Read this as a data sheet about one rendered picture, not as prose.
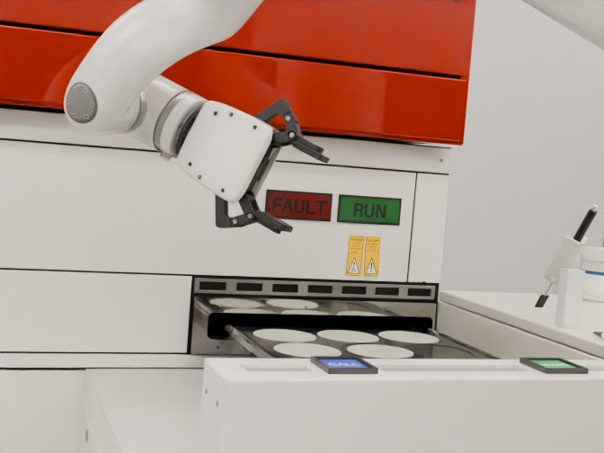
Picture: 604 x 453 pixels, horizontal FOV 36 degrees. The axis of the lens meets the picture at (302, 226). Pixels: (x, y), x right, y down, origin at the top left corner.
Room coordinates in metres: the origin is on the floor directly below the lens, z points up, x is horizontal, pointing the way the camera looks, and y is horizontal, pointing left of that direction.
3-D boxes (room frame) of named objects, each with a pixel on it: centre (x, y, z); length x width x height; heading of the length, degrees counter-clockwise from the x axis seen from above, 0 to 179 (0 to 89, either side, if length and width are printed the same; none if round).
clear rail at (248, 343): (1.30, 0.05, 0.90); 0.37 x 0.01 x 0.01; 19
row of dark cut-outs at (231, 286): (1.57, -0.04, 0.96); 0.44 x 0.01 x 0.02; 109
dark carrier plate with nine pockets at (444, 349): (1.37, -0.12, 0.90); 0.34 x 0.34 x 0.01; 19
